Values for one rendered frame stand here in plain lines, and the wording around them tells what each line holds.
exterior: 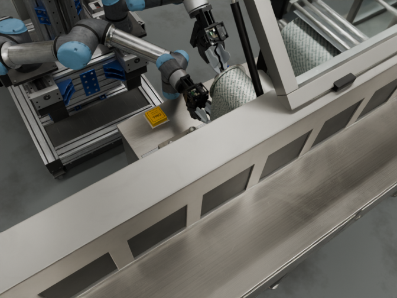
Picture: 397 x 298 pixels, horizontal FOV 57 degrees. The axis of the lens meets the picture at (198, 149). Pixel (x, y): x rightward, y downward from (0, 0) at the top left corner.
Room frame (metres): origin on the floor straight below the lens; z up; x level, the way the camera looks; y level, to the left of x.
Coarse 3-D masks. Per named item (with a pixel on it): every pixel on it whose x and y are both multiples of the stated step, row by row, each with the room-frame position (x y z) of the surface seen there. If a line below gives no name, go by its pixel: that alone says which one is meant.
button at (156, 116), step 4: (156, 108) 0.97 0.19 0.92; (160, 108) 0.97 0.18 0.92; (148, 112) 0.94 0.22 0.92; (152, 112) 0.94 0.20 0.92; (156, 112) 0.95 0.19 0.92; (160, 112) 0.95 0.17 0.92; (148, 116) 0.92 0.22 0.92; (152, 116) 0.92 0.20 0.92; (156, 116) 0.92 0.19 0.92; (160, 116) 0.93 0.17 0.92; (164, 116) 0.93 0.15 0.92; (148, 120) 0.92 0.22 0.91; (152, 120) 0.90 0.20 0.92; (156, 120) 0.91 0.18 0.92; (160, 120) 0.91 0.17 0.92; (164, 120) 0.92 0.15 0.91; (152, 124) 0.89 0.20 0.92; (156, 124) 0.89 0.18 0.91
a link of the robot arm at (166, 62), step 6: (162, 54) 1.06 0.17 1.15; (168, 54) 1.07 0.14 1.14; (162, 60) 1.03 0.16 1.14; (168, 60) 1.03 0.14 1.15; (174, 60) 1.04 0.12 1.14; (162, 66) 1.01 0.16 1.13; (168, 66) 1.00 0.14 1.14; (174, 66) 1.00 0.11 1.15; (180, 66) 1.01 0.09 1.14; (162, 72) 1.00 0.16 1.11; (168, 72) 0.98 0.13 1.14; (162, 78) 1.00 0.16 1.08; (168, 78) 0.97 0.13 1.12
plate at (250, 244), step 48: (336, 144) 0.50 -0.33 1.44; (384, 144) 0.51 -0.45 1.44; (288, 192) 0.36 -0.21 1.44; (336, 192) 0.37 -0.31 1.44; (384, 192) 0.40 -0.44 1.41; (192, 240) 0.24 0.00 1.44; (240, 240) 0.25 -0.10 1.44; (288, 240) 0.25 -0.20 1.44; (96, 288) 0.13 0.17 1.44; (144, 288) 0.14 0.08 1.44; (192, 288) 0.15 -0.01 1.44; (240, 288) 0.15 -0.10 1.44
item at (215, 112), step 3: (213, 102) 0.80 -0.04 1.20; (213, 105) 0.79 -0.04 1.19; (216, 105) 0.78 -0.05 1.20; (213, 108) 0.79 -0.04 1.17; (216, 108) 0.78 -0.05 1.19; (213, 111) 0.79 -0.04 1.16; (216, 111) 0.78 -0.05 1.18; (219, 111) 0.77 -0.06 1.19; (210, 114) 0.80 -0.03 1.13; (213, 114) 0.79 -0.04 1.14; (216, 114) 0.78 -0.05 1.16; (219, 114) 0.77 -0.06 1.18; (222, 114) 0.75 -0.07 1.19; (210, 117) 0.80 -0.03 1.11; (213, 117) 0.79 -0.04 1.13; (216, 117) 0.78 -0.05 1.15; (210, 120) 0.80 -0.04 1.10; (213, 120) 0.79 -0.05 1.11
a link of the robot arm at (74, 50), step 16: (80, 32) 1.11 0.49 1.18; (0, 48) 1.12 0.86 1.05; (16, 48) 1.11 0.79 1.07; (32, 48) 1.09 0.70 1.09; (48, 48) 1.07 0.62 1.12; (64, 48) 1.02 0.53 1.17; (80, 48) 1.04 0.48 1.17; (0, 64) 1.07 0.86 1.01; (16, 64) 1.10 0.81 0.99; (64, 64) 1.02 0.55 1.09; (80, 64) 1.02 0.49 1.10
